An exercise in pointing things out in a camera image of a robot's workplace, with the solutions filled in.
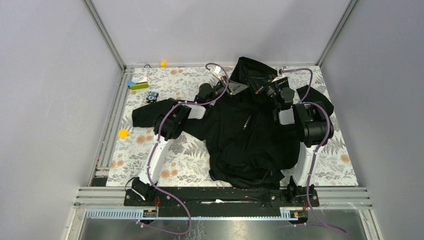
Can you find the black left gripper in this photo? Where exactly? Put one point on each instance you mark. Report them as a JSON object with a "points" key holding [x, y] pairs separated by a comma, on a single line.
{"points": [[234, 88]]}

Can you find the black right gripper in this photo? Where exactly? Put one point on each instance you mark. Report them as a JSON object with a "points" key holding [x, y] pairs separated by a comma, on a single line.
{"points": [[270, 79]]}

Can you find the black zip-up jacket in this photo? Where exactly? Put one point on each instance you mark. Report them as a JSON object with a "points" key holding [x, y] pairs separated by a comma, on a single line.
{"points": [[247, 148]]}

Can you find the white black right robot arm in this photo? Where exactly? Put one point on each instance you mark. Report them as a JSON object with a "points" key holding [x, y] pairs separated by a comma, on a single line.
{"points": [[313, 128]]}

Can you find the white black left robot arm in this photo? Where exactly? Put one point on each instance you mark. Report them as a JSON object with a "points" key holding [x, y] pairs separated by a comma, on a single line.
{"points": [[168, 118]]}

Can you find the small black blue toy car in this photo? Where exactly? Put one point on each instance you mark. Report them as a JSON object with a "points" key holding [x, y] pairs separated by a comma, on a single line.
{"points": [[152, 97]]}

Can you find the green purple toy block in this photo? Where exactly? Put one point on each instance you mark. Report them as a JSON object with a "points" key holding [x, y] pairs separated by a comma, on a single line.
{"points": [[136, 85]]}

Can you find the floral patterned table mat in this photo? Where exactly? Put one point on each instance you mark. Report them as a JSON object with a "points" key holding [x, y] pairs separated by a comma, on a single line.
{"points": [[187, 161]]}

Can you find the yellow round disc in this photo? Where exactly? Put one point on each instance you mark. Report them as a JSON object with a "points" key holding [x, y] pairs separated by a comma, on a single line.
{"points": [[123, 133]]}

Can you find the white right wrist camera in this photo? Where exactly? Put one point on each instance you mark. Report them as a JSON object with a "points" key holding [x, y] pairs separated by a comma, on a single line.
{"points": [[281, 72]]}

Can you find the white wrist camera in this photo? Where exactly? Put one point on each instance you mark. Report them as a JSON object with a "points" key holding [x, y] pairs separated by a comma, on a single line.
{"points": [[218, 73], [281, 72]]}

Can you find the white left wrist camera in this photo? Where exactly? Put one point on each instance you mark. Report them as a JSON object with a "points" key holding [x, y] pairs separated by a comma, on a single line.
{"points": [[218, 73]]}

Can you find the aluminium corner frame post left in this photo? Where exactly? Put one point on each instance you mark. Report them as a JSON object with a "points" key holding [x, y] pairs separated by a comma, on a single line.
{"points": [[94, 14]]}

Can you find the aluminium corner frame post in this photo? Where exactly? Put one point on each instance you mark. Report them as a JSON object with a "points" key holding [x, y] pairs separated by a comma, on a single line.
{"points": [[351, 6], [94, 14]]}

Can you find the aluminium corner frame post right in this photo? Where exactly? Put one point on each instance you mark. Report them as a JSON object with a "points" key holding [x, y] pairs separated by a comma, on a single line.
{"points": [[351, 6]]}

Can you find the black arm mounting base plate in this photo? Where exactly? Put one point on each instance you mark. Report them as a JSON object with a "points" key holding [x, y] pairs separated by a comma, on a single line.
{"points": [[227, 202]]}

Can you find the aluminium front rail frame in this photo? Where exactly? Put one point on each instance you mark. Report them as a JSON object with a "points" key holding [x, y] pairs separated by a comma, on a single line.
{"points": [[107, 203]]}

